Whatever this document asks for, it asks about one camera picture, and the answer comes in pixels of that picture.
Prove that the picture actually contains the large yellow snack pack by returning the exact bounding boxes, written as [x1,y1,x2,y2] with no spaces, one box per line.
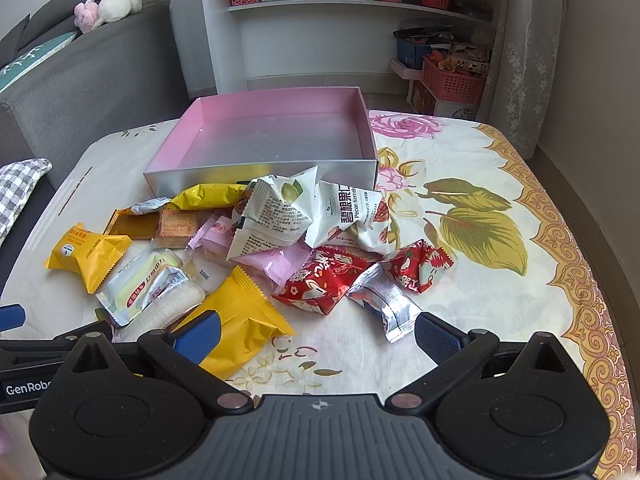
[176,266,295,380]

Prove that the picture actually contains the green white snack pack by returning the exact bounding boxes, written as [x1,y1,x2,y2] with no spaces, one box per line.
[96,248,188,327]

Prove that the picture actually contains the clear rice cracker pack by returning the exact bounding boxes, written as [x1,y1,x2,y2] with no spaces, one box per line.
[113,266,205,342]

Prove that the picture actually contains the yellow snack pack with logo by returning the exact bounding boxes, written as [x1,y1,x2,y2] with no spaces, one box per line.
[44,223,132,294]

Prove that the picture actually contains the silver foil snack pack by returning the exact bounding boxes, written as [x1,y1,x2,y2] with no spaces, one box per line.
[347,263,422,344]

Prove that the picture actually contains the red floral snack pack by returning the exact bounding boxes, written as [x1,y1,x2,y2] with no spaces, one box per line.
[272,246,382,316]

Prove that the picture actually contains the white pecan snack pack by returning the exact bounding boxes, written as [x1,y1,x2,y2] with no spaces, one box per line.
[227,167,318,260]

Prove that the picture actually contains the red small snack pack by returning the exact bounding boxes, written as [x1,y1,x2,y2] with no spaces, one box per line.
[382,240,454,294]

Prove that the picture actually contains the pink wafer snack pack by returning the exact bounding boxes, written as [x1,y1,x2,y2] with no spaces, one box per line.
[186,214,233,262]

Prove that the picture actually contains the brown wafer cake pack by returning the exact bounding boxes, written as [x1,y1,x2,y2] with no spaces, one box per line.
[152,208,212,249]

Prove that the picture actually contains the pink flat snack wrapper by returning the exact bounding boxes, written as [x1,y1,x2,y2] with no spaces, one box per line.
[234,243,312,287]

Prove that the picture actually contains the grey checkered pillow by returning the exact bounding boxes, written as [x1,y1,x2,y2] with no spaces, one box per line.
[0,158,52,244]

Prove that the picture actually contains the gold flat wafer pack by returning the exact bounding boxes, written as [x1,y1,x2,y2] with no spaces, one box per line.
[103,209,160,240]

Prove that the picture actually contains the silver small wrapper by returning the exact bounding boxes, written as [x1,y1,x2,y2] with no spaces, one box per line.
[130,197,171,216]

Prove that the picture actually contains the floral tablecloth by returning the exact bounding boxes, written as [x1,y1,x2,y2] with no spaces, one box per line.
[0,109,638,480]

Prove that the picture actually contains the white nut snack pack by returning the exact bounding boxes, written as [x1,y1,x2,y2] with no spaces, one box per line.
[304,181,395,256]

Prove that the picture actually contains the pink and silver cardboard box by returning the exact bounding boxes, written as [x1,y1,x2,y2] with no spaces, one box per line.
[144,87,378,196]

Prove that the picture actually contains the teal cushion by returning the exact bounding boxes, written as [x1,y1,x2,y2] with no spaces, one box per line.
[0,32,77,92]

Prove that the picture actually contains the white printed storage box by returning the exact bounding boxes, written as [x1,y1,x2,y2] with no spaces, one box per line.
[407,80,477,120]

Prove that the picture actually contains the grey sofa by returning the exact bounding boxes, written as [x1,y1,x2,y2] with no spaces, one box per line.
[0,0,196,181]

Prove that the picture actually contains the pink floor basket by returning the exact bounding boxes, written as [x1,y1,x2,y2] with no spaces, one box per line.
[422,56,485,105]

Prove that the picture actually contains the lace curtain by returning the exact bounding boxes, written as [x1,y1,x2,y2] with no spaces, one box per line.
[477,0,568,159]

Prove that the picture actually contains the blue storage bin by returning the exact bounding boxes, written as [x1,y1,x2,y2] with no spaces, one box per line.
[397,38,433,70]

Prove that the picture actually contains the pink and white plush toy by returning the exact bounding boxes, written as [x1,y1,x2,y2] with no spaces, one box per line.
[74,0,142,34]

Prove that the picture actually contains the white bookshelf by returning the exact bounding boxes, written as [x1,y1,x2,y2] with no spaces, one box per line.
[202,0,500,94]

